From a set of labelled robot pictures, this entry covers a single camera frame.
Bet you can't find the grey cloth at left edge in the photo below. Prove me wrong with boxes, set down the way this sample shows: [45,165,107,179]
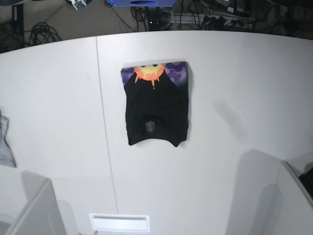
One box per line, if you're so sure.
[0,114,17,168]

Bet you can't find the white power strip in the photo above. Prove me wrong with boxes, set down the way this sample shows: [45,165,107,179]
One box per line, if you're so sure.
[164,13,255,26]

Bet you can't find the white table cable slot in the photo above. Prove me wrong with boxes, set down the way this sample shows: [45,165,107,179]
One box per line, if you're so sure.
[89,213,151,233]

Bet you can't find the coiled black cable on floor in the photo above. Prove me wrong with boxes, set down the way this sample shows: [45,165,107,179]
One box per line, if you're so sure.
[28,22,62,46]

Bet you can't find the black T-shirt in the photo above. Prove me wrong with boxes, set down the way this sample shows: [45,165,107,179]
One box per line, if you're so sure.
[121,61,189,147]

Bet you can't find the blue box at top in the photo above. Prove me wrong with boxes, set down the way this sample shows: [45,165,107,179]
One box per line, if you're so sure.
[108,0,176,7]

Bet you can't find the black keyboard at right edge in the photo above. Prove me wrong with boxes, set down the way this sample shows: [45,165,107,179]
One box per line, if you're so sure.
[299,168,313,198]

